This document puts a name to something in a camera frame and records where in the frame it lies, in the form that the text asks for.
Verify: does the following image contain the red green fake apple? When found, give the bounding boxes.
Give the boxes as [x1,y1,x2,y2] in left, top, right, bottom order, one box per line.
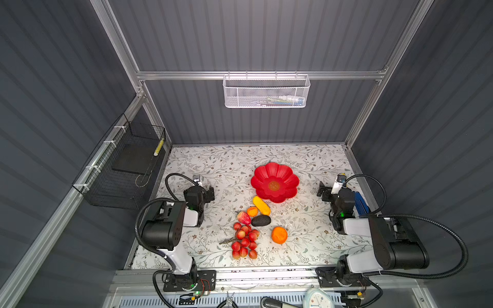
[237,211,252,225]

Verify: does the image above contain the small orange fake tangerine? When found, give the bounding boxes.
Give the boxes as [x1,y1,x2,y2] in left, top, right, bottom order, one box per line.
[246,207,259,218]

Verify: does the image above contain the red fake grape bunch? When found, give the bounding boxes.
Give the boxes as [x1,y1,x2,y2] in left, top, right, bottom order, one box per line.
[231,223,260,260]

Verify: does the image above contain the dark fake avocado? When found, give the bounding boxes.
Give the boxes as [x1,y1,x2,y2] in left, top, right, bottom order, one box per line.
[251,215,272,227]

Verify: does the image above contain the yellow fake corn cob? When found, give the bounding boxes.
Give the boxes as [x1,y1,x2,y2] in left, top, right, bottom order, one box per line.
[252,196,271,216]

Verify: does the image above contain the large fake orange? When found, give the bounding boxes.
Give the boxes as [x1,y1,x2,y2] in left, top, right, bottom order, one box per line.
[271,227,288,245]

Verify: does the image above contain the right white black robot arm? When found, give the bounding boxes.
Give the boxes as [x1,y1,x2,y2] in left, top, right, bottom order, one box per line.
[316,182,430,287]

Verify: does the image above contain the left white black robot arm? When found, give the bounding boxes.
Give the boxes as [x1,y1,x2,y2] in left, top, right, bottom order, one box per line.
[134,186,216,292]

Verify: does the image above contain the red flower-shaped fruit bowl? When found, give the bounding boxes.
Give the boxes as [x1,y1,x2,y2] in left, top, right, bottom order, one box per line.
[250,162,300,204]

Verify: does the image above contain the blue tool on table edge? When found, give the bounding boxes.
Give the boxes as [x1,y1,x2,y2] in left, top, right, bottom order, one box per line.
[354,192,371,216]

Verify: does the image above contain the yellow item in black basket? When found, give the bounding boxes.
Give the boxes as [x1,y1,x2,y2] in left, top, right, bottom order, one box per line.
[154,138,164,157]

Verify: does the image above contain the white clock at front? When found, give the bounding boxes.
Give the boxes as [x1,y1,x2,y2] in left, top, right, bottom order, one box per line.
[302,288,335,308]

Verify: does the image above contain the items in white basket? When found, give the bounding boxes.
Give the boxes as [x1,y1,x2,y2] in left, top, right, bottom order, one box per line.
[255,96,306,107]

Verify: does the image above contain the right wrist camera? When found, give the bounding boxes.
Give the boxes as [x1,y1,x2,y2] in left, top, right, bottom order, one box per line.
[331,173,347,195]

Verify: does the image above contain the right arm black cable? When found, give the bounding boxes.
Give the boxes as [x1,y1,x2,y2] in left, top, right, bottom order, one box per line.
[344,174,469,280]

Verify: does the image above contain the black wire basket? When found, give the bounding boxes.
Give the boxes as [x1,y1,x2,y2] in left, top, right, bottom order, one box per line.
[73,116,167,210]

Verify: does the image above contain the white wire mesh basket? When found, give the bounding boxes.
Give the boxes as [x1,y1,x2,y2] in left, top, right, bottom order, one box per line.
[222,73,311,109]

